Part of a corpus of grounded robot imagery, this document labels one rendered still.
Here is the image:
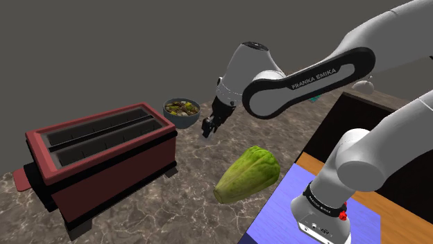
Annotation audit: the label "grey bowl of food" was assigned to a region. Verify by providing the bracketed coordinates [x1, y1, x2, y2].
[162, 98, 201, 130]

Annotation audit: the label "green lettuce head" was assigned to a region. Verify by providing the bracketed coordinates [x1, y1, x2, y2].
[212, 145, 281, 204]

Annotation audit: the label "red two-slot toaster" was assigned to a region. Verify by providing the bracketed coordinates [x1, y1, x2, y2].
[12, 102, 179, 241]

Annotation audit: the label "white rounded object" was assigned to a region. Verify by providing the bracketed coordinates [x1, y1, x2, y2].
[351, 80, 375, 96]

